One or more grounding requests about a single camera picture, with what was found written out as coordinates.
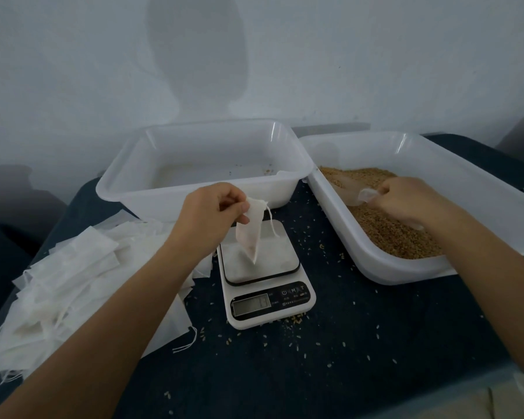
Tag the person's right hand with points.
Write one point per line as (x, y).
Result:
(410, 203)

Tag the person's left hand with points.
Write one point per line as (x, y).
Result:
(205, 220)

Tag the white plastic tub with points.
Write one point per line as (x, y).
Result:
(201, 200)

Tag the brown grain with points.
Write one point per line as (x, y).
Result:
(393, 235)

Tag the white mesh bag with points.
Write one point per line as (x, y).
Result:
(253, 231)

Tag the white tray of grain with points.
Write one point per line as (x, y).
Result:
(375, 266)

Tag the pile of white bags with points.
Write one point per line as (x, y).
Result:
(61, 292)

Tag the person's right forearm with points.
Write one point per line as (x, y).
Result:
(498, 283)

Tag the person's left forearm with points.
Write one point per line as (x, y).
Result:
(96, 344)

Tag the white digital kitchen scale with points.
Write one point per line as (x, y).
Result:
(266, 303)

